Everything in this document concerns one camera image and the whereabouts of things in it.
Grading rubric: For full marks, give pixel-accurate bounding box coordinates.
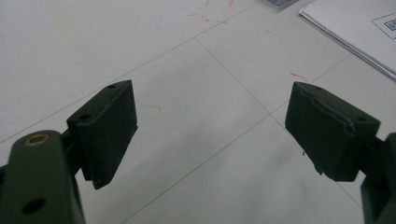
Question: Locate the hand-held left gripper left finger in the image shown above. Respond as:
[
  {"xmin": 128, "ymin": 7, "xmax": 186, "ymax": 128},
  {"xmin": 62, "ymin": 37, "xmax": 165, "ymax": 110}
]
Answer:
[{"xmin": 66, "ymin": 79, "xmax": 138, "ymax": 190}]

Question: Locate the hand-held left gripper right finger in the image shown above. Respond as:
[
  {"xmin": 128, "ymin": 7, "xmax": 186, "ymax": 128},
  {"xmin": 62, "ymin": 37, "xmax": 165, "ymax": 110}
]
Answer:
[{"xmin": 284, "ymin": 81, "xmax": 381, "ymax": 182}]

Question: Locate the white paper sheet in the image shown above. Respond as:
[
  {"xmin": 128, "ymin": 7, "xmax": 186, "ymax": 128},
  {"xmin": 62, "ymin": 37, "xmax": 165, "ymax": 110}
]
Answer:
[{"xmin": 298, "ymin": 0, "xmax": 396, "ymax": 82}]

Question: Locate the clear box with blue base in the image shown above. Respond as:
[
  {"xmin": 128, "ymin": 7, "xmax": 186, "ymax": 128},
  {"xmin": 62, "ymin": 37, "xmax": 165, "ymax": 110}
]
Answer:
[{"xmin": 265, "ymin": 0, "xmax": 301, "ymax": 8}]

